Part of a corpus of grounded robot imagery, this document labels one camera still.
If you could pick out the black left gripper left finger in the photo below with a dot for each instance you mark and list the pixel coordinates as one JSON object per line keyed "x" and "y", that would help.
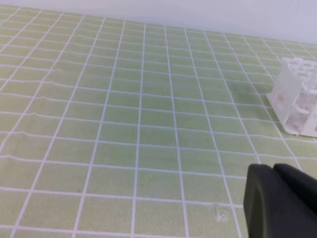
{"x": 258, "y": 209}

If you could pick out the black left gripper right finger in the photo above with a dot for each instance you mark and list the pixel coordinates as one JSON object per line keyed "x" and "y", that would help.
{"x": 294, "y": 193}

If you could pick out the white plastic test tube rack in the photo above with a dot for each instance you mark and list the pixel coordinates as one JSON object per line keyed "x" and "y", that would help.
{"x": 294, "y": 97}

